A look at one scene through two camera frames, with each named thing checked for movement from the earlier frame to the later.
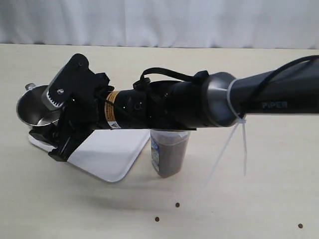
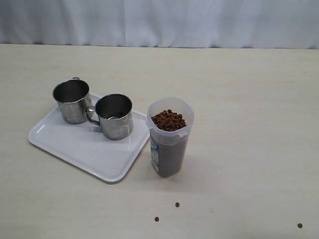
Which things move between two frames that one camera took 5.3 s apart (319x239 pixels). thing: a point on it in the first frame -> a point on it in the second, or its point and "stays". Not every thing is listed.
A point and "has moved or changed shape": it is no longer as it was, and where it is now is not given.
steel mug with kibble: [31, 109] has moved or changed shape
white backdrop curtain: [268, 24] stays
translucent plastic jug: [168, 148] stays
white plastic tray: [109, 154] stays
